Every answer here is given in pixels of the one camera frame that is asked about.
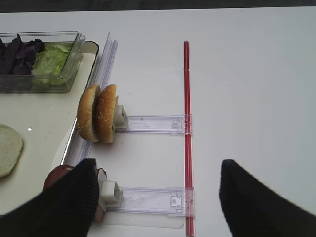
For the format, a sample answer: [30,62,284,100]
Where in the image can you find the white metal serving tray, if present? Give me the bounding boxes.
[0,40,100,178]

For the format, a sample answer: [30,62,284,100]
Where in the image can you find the right clear divider wall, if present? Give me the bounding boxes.
[60,33,118,166]

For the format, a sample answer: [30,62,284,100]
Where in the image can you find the brown meat patty stack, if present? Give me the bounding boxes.
[43,165,105,223]

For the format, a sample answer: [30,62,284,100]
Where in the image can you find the left sesame top bun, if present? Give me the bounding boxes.
[77,84,101,142]

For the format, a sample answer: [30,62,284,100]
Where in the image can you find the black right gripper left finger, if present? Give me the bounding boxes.
[0,159,99,237]

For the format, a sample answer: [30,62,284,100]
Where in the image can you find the clear top bun track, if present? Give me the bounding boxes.
[116,114,192,135]

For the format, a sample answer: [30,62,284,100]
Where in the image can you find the right sesame top bun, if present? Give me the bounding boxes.
[95,84,117,143]

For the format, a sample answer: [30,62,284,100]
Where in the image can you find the clear patty track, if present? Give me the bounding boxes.
[107,187,195,217]

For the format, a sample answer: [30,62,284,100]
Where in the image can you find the white patty pusher block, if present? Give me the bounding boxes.
[98,170,123,210]

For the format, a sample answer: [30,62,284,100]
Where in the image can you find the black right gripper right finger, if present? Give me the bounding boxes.
[219,159,316,237]

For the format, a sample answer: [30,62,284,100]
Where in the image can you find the clear plastic salad container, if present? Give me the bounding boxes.
[0,31,85,93]

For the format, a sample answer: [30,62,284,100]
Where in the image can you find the sesame bun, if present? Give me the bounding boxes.
[77,84,101,142]
[95,84,117,143]

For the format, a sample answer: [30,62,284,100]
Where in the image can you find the purple cabbage leaves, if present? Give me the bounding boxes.
[0,34,46,75]

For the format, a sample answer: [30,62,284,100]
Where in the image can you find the bun slice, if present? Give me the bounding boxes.
[0,124,24,178]

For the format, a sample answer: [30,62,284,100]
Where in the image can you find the green lettuce leaves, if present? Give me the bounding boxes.
[32,43,71,87]

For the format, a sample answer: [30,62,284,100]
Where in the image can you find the right red rail strip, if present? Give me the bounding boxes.
[183,41,194,237]

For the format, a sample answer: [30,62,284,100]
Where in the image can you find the white bun pusher block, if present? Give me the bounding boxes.
[113,96,128,129]

